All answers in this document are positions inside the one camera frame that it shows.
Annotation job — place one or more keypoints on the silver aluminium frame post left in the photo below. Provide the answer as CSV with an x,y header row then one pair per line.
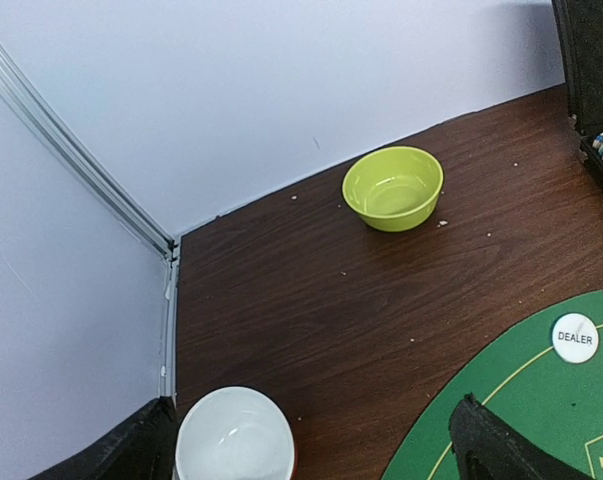
x,y
43,122

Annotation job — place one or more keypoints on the white dealer button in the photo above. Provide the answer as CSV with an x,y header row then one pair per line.
x,y
575,338

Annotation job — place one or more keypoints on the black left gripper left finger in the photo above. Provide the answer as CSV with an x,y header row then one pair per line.
x,y
140,447

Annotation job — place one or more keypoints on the round green poker mat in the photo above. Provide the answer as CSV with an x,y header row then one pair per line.
x,y
520,361

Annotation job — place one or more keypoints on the orange white bowl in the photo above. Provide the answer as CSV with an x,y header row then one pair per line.
x,y
232,433

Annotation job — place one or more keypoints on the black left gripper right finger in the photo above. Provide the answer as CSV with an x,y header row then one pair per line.
x,y
501,445

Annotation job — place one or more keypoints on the lime green plastic bowl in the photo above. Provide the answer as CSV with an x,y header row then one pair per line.
x,y
394,189

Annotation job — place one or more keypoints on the black poker chip case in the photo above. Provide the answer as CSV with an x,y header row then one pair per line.
x,y
580,31

